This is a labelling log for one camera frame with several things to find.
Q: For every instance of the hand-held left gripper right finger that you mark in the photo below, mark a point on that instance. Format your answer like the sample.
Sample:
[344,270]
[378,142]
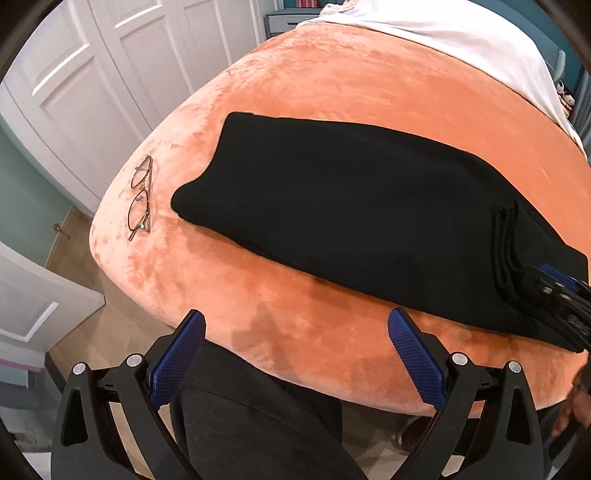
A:
[415,357]

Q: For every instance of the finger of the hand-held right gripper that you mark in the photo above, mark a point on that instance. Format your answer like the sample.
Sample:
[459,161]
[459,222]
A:
[561,277]
[558,318]

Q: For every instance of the translucent storage box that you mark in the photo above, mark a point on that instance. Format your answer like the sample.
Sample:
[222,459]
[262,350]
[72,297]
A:
[18,371]

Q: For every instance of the black pants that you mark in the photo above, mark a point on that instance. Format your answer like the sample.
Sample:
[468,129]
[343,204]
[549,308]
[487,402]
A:
[346,207]

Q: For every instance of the pale slipper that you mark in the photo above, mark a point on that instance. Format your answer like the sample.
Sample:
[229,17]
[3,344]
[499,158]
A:
[415,434]

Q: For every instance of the person's right hand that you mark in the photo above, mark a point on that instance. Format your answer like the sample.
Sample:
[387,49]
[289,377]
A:
[577,392]

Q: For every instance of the row of red boxes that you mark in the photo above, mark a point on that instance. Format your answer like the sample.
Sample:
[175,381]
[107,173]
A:
[308,3]

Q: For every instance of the metal floor door stop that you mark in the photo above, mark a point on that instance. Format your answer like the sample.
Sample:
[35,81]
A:
[58,227]

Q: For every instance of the white cabinet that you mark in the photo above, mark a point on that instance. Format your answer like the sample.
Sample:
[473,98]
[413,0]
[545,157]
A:
[37,295]

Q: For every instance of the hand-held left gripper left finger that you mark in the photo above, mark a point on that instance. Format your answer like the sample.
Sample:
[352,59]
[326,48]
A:
[178,355]

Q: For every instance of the white quilt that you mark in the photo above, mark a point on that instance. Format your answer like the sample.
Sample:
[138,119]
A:
[461,27]

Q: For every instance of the thin-framed eyeglasses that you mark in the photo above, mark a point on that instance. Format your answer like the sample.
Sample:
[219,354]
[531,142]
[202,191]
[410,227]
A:
[137,214]

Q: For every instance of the orange plush blanket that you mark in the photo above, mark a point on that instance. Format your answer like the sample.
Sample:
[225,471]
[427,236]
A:
[323,69]

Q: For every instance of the white panelled wardrobe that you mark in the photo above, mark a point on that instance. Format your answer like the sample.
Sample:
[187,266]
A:
[115,69]

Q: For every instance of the person's dark trousers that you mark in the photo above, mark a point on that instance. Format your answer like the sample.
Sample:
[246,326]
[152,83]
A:
[254,415]

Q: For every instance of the grey pleated curtain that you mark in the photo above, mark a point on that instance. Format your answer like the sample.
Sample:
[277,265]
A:
[582,115]

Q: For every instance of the blue nightstand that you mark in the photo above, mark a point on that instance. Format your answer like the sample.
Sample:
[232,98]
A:
[286,21]

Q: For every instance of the small doll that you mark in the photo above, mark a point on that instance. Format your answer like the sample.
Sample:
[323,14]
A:
[569,100]
[560,88]

